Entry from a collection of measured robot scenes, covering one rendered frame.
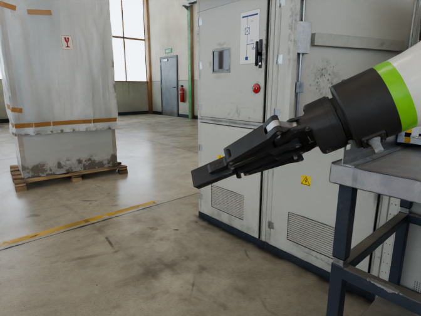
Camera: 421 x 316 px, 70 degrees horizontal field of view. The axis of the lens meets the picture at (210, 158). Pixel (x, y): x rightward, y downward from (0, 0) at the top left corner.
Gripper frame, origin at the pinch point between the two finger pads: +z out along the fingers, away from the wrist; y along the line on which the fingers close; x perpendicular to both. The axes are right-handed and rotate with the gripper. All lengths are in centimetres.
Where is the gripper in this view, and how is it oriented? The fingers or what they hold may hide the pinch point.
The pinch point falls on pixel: (212, 172)
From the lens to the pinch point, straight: 48.7
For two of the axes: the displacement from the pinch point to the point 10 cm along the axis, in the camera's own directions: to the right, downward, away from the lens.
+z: -8.5, 3.8, 3.6
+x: -1.9, -8.7, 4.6
